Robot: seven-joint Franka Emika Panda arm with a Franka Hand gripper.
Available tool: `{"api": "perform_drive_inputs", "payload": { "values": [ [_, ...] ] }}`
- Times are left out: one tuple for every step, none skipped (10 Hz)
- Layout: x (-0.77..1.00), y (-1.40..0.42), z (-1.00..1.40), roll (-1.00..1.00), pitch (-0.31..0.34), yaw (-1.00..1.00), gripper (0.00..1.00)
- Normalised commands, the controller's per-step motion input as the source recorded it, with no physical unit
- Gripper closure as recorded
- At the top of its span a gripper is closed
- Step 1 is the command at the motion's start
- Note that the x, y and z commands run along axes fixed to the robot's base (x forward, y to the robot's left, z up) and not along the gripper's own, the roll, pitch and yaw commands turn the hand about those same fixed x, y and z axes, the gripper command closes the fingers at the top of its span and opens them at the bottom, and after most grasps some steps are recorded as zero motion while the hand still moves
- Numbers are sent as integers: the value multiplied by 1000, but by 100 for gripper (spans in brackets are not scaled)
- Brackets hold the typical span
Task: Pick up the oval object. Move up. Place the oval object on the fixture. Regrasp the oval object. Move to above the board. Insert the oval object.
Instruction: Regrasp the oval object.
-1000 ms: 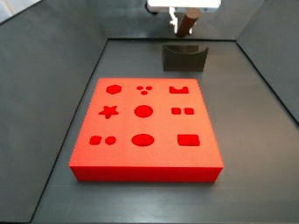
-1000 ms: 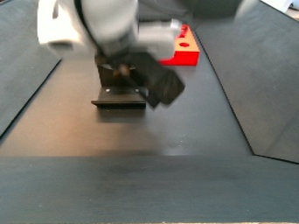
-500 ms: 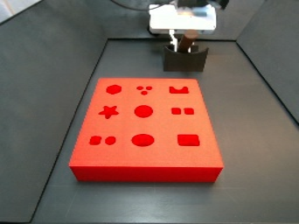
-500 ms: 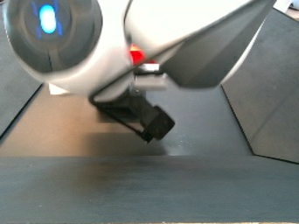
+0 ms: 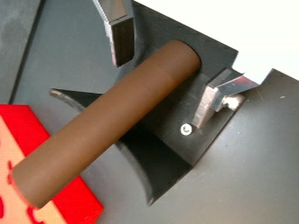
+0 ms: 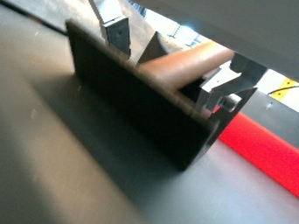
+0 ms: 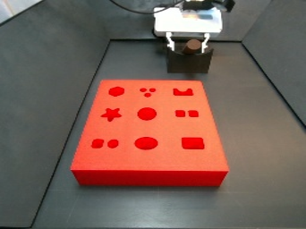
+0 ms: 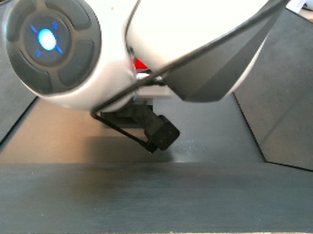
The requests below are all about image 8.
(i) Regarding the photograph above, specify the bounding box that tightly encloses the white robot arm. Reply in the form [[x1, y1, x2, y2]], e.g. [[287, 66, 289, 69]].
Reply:
[[4, 0, 288, 112]]

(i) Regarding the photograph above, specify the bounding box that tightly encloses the red block with shaped holes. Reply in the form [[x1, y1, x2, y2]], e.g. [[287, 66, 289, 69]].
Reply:
[[134, 58, 149, 69]]

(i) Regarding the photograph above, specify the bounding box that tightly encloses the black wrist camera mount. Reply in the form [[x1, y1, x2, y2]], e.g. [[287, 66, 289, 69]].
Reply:
[[101, 104, 180, 153]]

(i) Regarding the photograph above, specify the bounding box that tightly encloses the black cable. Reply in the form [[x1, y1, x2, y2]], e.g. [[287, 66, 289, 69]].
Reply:
[[90, 0, 292, 154]]

